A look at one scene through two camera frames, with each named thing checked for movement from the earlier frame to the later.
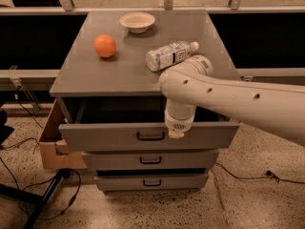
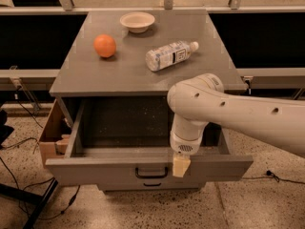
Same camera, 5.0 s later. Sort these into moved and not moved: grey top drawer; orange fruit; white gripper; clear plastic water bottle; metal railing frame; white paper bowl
Moved: grey top drawer; white gripper
Not moved: white paper bowl; metal railing frame; orange fruit; clear plastic water bottle
